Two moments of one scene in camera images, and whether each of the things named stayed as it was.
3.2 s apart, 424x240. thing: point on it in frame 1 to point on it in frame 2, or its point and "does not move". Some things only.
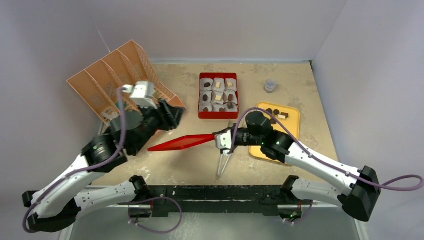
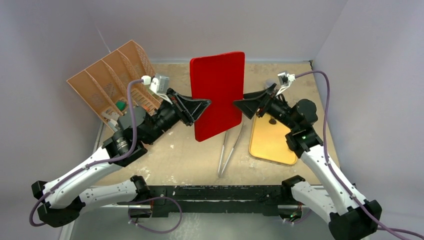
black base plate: (208, 199) does not move
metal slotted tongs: (219, 173) does not move
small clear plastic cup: (270, 84) does not move
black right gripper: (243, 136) to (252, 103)
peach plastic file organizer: (98, 84) does not move
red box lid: (183, 143) to (220, 78)
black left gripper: (170, 115) to (188, 109)
